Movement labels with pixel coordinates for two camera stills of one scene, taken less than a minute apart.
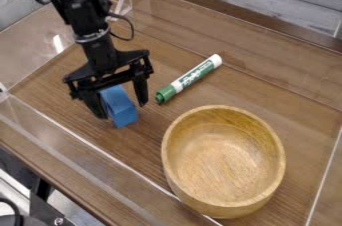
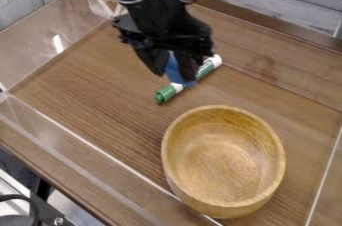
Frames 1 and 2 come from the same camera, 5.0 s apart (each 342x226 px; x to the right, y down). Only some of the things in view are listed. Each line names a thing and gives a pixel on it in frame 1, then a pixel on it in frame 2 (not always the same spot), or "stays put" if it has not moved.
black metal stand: x=43 y=213 stays put
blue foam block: x=120 y=106 → x=172 y=69
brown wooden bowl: x=223 y=159 stays put
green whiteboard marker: x=168 y=91 stays put
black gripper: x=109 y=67 → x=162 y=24
